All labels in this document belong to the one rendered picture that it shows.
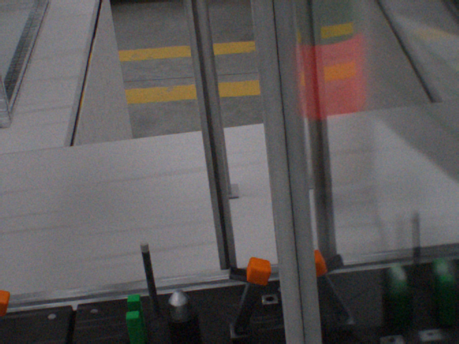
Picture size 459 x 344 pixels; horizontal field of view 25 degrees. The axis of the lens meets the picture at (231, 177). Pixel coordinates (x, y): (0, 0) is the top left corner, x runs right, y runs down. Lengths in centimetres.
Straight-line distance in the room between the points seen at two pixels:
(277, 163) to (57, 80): 137
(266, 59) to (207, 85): 44
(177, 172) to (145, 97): 249
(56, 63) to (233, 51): 237
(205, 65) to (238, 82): 303
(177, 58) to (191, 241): 305
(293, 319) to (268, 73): 19
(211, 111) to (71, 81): 93
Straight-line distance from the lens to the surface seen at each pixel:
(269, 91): 66
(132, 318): 97
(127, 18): 500
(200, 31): 106
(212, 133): 111
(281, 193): 69
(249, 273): 96
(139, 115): 394
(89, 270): 139
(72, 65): 209
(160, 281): 116
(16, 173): 169
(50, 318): 112
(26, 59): 210
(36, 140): 179
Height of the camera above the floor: 159
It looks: 28 degrees down
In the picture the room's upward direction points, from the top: 7 degrees counter-clockwise
